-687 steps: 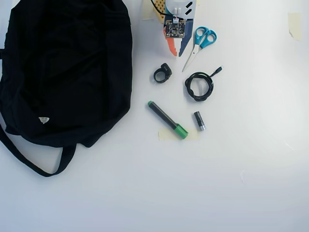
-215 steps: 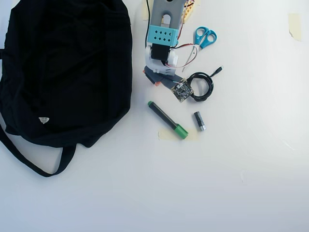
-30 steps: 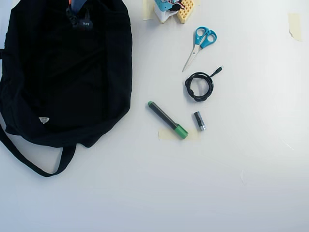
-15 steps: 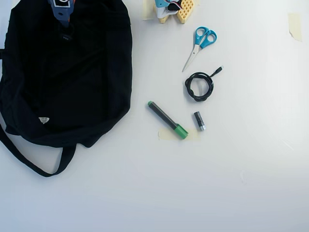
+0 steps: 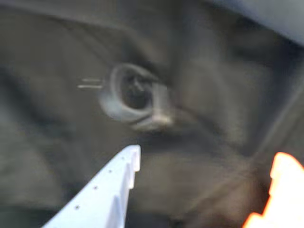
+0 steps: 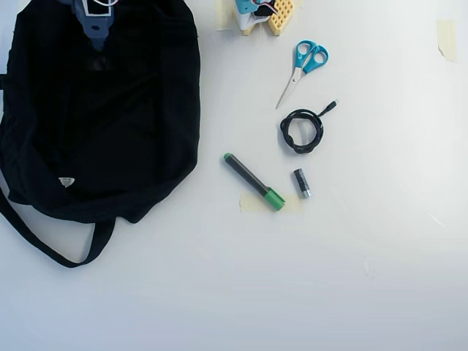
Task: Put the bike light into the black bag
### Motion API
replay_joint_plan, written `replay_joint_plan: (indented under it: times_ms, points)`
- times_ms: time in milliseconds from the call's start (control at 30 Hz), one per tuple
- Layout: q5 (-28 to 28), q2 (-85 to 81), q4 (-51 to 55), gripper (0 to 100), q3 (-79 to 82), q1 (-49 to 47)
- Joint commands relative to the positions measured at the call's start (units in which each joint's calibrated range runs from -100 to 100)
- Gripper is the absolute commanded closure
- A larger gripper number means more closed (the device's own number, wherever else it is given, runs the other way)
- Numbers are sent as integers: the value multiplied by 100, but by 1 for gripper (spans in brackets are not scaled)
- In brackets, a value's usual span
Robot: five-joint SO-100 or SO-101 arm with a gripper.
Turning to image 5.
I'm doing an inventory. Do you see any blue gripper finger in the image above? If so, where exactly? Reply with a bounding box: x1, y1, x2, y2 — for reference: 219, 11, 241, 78
42, 144, 142, 228

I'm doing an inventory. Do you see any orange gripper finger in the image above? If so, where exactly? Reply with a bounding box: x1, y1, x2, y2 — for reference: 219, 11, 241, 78
242, 152, 304, 228

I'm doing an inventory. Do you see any black bike light with strap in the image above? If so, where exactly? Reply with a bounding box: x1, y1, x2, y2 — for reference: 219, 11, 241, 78
98, 62, 175, 132

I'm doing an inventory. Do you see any black fabric bag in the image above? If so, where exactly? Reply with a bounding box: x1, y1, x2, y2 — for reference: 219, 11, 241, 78
0, 0, 304, 228

